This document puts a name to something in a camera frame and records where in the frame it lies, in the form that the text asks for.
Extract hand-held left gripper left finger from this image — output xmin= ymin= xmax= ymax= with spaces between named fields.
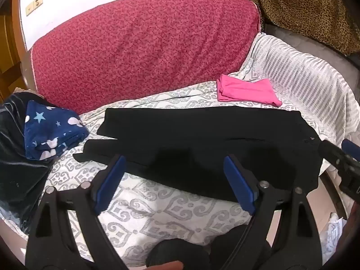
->
xmin=25 ymin=154 xmax=130 ymax=270

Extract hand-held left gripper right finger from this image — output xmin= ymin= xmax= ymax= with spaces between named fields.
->
xmin=223 ymin=154 xmax=324 ymax=270

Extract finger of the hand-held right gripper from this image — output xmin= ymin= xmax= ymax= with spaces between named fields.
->
xmin=318 ymin=140 xmax=353 ymax=175
xmin=341 ymin=139 xmax=360 ymax=164

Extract black pants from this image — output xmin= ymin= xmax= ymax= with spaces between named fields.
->
xmin=73 ymin=107 xmax=324 ymax=203

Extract white grey patterned bedsheet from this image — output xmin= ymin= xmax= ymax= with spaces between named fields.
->
xmin=42 ymin=80 xmax=324 ymax=270

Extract blue star print cloth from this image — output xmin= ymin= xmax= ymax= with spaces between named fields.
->
xmin=24 ymin=100 xmax=88 ymax=161

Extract white striped cover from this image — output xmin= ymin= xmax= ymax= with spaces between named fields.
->
xmin=239 ymin=34 xmax=360 ymax=161

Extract pink folded cloth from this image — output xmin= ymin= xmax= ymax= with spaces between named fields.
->
xmin=216 ymin=74 xmax=282 ymax=107

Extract dark velvet cloth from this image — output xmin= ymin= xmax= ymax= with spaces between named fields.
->
xmin=0 ymin=93 xmax=54 ymax=235

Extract leopard print cloth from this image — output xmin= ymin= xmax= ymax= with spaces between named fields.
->
xmin=247 ymin=0 xmax=360 ymax=57

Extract wooden door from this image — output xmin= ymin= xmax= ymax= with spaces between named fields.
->
xmin=0 ymin=0 xmax=29 ymax=96

